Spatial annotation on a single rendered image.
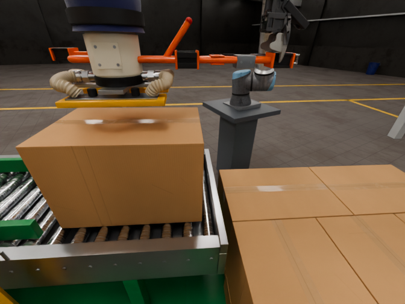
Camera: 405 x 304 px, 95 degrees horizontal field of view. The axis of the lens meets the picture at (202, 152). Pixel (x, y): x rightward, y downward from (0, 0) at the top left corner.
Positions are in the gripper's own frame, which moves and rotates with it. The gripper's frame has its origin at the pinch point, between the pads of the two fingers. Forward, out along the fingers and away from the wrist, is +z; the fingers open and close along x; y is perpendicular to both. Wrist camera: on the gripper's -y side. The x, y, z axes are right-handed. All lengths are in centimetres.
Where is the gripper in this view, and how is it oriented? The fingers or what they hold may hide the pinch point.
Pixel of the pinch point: (276, 58)
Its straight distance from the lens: 84.8
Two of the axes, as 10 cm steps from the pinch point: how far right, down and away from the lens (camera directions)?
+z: -0.2, 8.6, 5.1
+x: 0.8, 5.1, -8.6
